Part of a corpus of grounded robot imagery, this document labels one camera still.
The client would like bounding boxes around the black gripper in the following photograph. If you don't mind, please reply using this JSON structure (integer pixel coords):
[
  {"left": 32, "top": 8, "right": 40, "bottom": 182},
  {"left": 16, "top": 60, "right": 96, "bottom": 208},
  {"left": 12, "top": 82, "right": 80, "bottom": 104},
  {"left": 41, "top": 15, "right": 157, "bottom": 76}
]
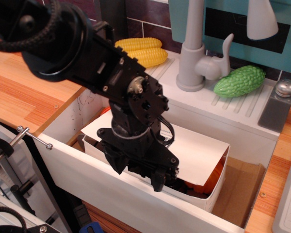
[{"left": 97, "top": 128, "right": 179, "bottom": 192}]

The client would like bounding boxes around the white cardboard box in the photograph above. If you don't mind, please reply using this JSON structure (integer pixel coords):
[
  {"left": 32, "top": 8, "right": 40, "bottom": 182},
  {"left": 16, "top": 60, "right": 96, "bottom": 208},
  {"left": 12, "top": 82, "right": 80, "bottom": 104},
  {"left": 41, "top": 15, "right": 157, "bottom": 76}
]
[{"left": 81, "top": 112, "right": 230, "bottom": 214}]

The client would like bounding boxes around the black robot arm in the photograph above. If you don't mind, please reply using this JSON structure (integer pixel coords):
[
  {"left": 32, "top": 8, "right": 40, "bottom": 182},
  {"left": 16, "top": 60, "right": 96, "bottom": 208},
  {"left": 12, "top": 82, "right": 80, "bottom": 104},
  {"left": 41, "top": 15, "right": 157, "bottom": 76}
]
[{"left": 0, "top": 0, "right": 179, "bottom": 192}]

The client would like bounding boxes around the white toy sink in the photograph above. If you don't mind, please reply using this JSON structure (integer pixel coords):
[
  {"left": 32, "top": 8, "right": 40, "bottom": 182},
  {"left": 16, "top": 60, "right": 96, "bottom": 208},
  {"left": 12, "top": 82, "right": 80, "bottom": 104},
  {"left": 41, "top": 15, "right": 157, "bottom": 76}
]
[{"left": 38, "top": 52, "right": 279, "bottom": 233}]

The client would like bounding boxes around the orange toy pumpkin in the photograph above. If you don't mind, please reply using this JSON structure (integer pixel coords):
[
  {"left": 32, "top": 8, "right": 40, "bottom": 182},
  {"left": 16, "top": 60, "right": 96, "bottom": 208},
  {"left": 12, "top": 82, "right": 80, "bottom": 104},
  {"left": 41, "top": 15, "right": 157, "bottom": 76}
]
[{"left": 184, "top": 162, "right": 224, "bottom": 195}]

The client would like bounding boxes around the brown cardboard sheet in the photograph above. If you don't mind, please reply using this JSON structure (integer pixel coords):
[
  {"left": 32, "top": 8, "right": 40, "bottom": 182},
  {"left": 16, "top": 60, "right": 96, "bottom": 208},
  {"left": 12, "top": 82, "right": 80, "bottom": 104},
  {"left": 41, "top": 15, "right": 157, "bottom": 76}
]
[{"left": 211, "top": 157, "right": 266, "bottom": 228}]

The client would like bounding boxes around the lower yellow toy corn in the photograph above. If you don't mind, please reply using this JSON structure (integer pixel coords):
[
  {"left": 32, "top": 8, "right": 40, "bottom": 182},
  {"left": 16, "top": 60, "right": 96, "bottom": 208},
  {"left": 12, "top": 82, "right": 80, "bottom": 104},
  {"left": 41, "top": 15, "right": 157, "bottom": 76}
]
[{"left": 128, "top": 48, "right": 168, "bottom": 68}]

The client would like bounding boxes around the yellow toy corn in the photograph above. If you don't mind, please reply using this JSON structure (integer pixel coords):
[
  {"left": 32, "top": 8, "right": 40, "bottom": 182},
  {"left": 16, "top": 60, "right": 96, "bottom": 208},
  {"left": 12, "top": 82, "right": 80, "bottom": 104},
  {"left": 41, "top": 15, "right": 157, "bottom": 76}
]
[
  {"left": 128, "top": 48, "right": 168, "bottom": 68},
  {"left": 115, "top": 37, "right": 162, "bottom": 52}
]

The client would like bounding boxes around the grey toy faucet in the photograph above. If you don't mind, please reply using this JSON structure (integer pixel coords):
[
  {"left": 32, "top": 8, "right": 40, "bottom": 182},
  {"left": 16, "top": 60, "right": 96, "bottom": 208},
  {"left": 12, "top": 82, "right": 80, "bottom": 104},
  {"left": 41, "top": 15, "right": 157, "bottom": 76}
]
[{"left": 176, "top": 0, "right": 234, "bottom": 92}]

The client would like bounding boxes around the upper yellow toy corn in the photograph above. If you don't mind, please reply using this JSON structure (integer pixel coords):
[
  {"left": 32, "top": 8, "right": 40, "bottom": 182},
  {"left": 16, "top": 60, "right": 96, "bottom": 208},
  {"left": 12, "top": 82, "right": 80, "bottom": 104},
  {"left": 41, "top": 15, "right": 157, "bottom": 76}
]
[{"left": 115, "top": 37, "right": 162, "bottom": 52}]

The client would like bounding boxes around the green toy bitter gourd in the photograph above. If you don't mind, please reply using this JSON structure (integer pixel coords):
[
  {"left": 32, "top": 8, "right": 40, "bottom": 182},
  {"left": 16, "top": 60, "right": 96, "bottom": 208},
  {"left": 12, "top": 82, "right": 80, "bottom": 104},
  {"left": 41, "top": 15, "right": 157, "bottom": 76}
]
[{"left": 213, "top": 65, "right": 266, "bottom": 98}]

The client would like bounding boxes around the metal table clamp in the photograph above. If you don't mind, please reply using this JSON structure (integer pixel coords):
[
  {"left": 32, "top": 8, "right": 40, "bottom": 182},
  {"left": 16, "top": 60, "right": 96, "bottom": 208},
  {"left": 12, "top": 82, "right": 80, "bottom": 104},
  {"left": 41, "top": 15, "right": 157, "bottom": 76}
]
[{"left": 0, "top": 126, "right": 53, "bottom": 161}]

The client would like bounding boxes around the grey soap dispenser bottle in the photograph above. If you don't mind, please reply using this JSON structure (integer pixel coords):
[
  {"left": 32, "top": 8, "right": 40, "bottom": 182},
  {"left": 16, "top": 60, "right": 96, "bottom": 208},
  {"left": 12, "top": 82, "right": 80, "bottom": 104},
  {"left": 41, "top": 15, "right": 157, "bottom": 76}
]
[{"left": 258, "top": 79, "right": 291, "bottom": 133}]

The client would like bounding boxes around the grey stove top edge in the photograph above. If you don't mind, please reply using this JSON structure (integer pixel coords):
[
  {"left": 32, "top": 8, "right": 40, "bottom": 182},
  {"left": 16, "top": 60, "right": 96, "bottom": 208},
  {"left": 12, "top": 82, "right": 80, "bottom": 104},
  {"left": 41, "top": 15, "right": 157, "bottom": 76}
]
[{"left": 272, "top": 168, "right": 291, "bottom": 233}]

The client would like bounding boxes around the teal panel with black tape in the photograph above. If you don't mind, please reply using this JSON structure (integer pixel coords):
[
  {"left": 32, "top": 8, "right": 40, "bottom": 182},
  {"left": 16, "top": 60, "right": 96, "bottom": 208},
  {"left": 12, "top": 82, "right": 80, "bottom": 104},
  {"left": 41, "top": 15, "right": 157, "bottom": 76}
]
[{"left": 168, "top": 0, "right": 291, "bottom": 73}]

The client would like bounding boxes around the white cone lamp shade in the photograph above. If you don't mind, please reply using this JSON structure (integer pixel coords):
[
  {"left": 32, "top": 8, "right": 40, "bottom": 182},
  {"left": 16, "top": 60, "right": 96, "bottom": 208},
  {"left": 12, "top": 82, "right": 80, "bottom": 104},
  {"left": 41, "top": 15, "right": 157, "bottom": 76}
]
[{"left": 247, "top": 0, "right": 279, "bottom": 41}]

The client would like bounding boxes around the blue black clamp handle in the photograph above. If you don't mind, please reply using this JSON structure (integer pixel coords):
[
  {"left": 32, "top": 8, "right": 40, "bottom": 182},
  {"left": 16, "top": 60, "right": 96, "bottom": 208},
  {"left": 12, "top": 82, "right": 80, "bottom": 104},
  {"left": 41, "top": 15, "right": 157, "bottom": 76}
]
[{"left": 73, "top": 204, "right": 104, "bottom": 233}]

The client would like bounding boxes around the black braided cable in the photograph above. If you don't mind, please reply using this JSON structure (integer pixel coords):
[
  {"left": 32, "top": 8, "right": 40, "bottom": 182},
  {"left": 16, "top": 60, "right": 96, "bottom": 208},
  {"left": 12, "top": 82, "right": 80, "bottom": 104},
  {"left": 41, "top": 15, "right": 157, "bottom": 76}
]
[{"left": 0, "top": 206, "right": 27, "bottom": 233}]

